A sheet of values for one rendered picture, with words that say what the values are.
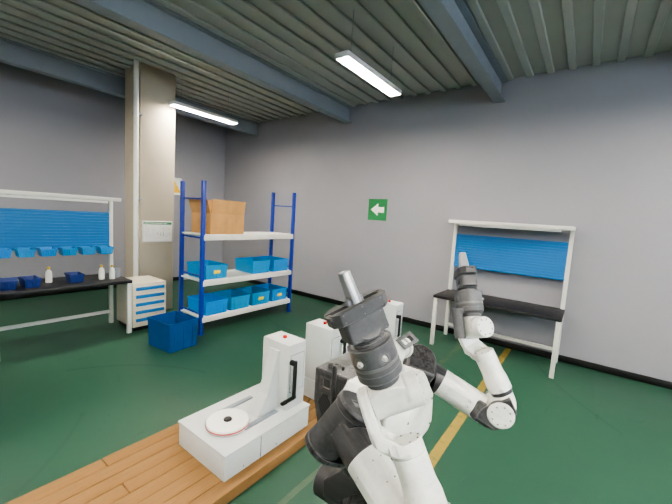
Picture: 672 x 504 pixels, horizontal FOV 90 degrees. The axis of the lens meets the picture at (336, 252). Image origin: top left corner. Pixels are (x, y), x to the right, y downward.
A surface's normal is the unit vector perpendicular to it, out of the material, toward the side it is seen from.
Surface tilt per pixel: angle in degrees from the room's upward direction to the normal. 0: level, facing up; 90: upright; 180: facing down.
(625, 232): 90
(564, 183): 90
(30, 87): 90
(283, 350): 90
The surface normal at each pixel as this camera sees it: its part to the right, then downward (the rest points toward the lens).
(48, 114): 0.80, 0.11
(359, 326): 0.37, -0.01
